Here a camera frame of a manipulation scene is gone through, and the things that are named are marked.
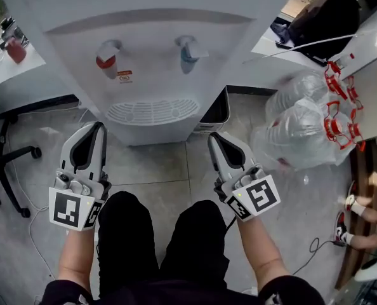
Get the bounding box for brown wooden board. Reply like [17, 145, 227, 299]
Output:
[334, 138, 377, 290]

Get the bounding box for pink drink bottle black lid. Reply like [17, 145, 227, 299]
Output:
[1, 17, 28, 65]

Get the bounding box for white water dispenser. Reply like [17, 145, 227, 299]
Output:
[0, 0, 303, 147]

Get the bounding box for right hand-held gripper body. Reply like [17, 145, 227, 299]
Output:
[214, 165, 281, 222]

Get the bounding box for white side counter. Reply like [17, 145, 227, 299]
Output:
[343, 0, 377, 142]

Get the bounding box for white window ledge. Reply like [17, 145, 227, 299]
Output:
[0, 0, 377, 114]

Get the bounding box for person's black trousers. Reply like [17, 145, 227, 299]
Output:
[96, 191, 230, 298]

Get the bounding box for black floor cable with loop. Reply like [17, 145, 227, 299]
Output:
[291, 237, 345, 276]

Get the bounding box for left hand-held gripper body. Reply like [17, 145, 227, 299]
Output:
[48, 168, 112, 232]

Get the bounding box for clear plastic bag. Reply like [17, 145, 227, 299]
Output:
[248, 70, 364, 171]

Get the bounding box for small bottle with red cap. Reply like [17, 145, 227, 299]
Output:
[333, 53, 356, 71]

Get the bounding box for blue dispenser tap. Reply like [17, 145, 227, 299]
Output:
[175, 35, 210, 75]

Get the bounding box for person's right forearm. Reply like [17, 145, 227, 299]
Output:
[235, 216, 293, 294]

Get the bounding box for long white floor cable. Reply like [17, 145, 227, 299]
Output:
[4, 106, 91, 281]

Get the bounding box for person's left forearm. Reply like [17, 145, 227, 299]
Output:
[58, 227, 96, 294]

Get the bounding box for thin white counter cable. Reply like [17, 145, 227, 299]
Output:
[241, 33, 366, 65]

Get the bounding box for red dispenser tap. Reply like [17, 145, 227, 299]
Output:
[95, 39, 123, 79]

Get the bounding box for empty clear bottle red handle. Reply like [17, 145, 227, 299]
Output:
[347, 108, 367, 152]
[342, 74, 364, 111]
[266, 64, 348, 120]
[250, 100, 351, 171]

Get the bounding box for black waste bin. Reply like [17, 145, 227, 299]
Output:
[197, 86, 230, 135]

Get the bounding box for person's black shirt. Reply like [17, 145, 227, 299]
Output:
[42, 274, 326, 305]

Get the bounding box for black backpack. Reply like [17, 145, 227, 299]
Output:
[288, 0, 360, 60]

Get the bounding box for dark grey cloth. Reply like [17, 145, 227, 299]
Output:
[270, 22, 296, 44]

